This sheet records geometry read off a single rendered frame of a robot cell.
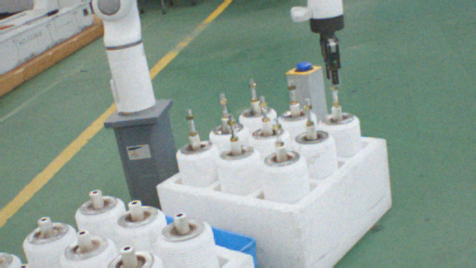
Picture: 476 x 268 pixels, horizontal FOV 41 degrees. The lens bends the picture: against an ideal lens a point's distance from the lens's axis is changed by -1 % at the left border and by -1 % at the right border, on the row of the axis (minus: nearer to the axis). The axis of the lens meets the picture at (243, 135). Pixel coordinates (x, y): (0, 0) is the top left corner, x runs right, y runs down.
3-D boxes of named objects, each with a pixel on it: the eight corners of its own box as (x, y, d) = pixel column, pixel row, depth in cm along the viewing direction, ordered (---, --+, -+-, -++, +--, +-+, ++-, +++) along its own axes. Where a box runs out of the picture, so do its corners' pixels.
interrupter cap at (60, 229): (19, 240, 115) (19, 237, 115) (54, 222, 120) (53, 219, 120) (42, 249, 110) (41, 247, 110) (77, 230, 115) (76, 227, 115)
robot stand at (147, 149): (128, 228, 169) (102, 123, 159) (145, 203, 182) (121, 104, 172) (181, 224, 166) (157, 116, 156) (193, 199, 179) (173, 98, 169)
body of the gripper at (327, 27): (345, 12, 135) (350, 55, 138) (339, 6, 143) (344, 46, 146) (310, 18, 136) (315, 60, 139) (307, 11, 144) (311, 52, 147)
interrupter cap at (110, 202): (72, 212, 123) (71, 209, 123) (102, 196, 128) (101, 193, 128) (95, 220, 118) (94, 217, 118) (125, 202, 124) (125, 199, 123)
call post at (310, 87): (300, 180, 180) (285, 73, 169) (313, 170, 185) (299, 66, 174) (323, 183, 175) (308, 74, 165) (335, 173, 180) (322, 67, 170)
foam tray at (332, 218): (171, 253, 153) (155, 185, 147) (264, 185, 180) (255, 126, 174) (309, 291, 129) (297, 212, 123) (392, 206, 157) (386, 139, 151)
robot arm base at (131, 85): (115, 118, 161) (99, 52, 155) (127, 106, 169) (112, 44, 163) (151, 113, 159) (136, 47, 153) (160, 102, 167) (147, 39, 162)
